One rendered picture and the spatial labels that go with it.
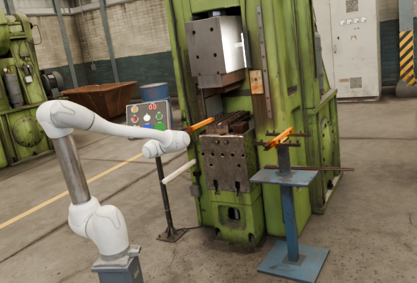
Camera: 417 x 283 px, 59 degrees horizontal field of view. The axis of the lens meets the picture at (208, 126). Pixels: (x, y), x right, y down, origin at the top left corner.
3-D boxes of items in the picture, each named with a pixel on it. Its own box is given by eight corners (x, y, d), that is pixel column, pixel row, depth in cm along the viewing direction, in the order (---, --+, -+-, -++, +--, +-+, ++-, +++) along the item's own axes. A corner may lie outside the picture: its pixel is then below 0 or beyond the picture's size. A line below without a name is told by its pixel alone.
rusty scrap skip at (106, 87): (110, 125, 854) (103, 89, 835) (58, 126, 952) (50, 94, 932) (143, 113, 954) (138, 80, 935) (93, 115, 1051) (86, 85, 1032)
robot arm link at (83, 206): (90, 247, 190) (67, 238, 204) (115, 231, 202) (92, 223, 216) (44, 105, 169) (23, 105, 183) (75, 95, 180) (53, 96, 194)
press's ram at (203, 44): (237, 72, 259) (230, 13, 250) (192, 76, 278) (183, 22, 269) (259, 64, 294) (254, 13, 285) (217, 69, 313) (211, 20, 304)
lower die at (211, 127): (228, 133, 276) (227, 122, 274) (205, 133, 286) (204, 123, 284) (250, 119, 311) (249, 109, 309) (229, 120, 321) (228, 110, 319)
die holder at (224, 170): (250, 193, 274) (242, 136, 264) (206, 188, 293) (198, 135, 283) (275, 166, 320) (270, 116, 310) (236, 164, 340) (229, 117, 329)
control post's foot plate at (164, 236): (174, 243, 309) (173, 233, 307) (154, 239, 321) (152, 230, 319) (188, 230, 327) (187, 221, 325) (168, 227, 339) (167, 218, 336)
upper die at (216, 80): (222, 87, 268) (220, 74, 266) (199, 88, 278) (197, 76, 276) (245, 77, 303) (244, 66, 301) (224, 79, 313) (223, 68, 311)
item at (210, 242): (252, 263, 267) (252, 262, 267) (187, 250, 297) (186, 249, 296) (271, 235, 300) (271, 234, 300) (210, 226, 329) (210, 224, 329)
